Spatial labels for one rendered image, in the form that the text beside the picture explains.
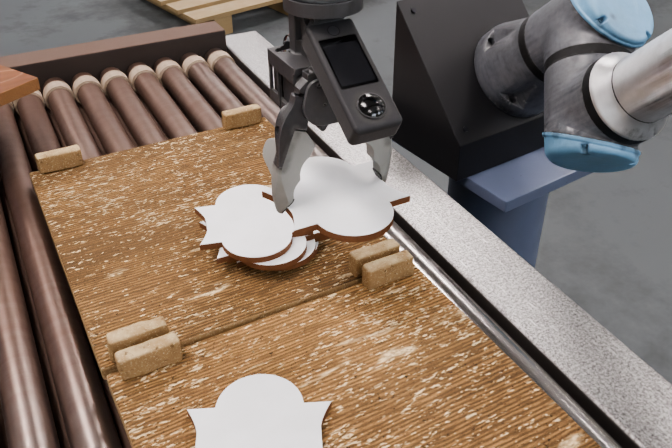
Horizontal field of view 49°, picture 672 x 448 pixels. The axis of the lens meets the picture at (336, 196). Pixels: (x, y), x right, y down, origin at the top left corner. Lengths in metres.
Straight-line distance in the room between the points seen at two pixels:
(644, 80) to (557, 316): 0.28
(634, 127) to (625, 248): 1.66
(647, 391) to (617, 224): 1.93
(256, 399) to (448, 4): 0.71
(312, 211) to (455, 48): 0.51
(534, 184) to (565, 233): 1.45
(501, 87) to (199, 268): 0.53
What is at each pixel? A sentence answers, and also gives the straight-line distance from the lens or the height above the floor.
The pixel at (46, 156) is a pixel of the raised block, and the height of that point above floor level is 0.96.
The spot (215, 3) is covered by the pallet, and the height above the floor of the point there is 0.11.
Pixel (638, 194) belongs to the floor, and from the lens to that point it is 2.88.
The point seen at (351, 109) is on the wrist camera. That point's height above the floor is 1.19.
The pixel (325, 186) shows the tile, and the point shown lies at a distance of 0.74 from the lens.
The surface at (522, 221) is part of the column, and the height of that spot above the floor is 0.76.
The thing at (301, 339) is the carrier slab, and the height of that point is 0.94.
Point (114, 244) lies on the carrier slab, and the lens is 0.90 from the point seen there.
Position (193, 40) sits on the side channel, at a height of 0.94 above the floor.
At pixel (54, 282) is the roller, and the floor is 0.92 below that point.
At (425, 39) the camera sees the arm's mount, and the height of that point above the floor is 1.05.
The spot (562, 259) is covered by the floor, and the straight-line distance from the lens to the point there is 2.46.
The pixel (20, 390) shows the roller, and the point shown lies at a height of 0.92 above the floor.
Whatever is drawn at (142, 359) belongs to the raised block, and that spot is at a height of 0.96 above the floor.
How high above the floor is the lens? 1.46
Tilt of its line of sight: 33 degrees down
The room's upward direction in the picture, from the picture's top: straight up
